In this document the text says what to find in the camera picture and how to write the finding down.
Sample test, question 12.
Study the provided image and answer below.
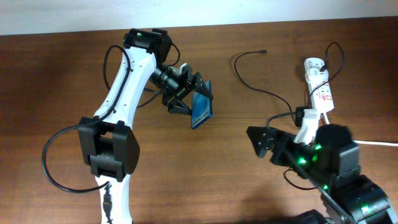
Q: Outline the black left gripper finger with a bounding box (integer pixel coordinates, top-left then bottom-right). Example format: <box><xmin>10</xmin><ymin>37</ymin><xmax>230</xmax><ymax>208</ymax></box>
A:
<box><xmin>167</xmin><ymin>98</ymin><xmax>192</xmax><ymax>116</ymax></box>
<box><xmin>194</xmin><ymin>72</ymin><xmax>213</xmax><ymax>100</ymax></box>

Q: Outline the white power strip cord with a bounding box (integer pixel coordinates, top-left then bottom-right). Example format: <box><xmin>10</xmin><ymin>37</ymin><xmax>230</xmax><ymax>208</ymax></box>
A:
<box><xmin>322</xmin><ymin>112</ymin><xmax>398</xmax><ymax>147</ymax></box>

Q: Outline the blue Galaxy smartphone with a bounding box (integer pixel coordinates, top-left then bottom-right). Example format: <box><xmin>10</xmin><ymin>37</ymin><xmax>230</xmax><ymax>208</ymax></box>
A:
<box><xmin>191</xmin><ymin>91</ymin><xmax>213</xmax><ymax>129</ymax></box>

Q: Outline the black charger cable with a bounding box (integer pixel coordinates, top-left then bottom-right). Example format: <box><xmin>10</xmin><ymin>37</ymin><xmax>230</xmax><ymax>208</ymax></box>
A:
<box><xmin>233</xmin><ymin>42</ymin><xmax>346</xmax><ymax>114</ymax></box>

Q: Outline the white power strip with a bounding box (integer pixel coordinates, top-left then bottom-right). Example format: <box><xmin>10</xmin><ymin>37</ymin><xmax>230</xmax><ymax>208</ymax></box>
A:
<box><xmin>304</xmin><ymin>57</ymin><xmax>334</xmax><ymax>114</ymax></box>

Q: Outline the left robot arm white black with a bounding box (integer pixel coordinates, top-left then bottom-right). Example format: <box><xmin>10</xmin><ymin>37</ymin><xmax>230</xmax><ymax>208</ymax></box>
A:
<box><xmin>78</xmin><ymin>29</ymin><xmax>213</xmax><ymax>223</ymax></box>

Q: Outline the white USB charger plug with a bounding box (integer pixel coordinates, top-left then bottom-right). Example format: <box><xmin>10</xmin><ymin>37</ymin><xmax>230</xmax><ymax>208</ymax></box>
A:
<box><xmin>305</xmin><ymin>67</ymin><xmax>329</xmax><ymax>84</ymax></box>

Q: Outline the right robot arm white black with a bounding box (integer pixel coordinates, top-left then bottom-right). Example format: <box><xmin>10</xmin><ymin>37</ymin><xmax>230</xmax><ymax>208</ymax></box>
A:
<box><xmin>246</xmin><ymin>124</ymin><xmax>397</xmax><ymax>223</ymax></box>

